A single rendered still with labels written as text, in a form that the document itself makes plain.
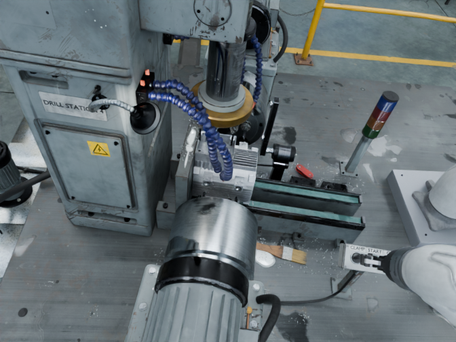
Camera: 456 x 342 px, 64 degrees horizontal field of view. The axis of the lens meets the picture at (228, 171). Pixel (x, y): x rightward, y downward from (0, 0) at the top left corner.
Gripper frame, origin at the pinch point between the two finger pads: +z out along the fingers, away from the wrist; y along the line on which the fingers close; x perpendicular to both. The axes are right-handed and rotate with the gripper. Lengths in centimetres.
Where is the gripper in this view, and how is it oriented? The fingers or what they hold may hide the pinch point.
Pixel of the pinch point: (368, 260)
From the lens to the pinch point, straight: 105.6
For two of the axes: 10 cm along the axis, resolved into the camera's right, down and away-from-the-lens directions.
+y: -9.9, -1.6, 0.0
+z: -0.3, 1.6, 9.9
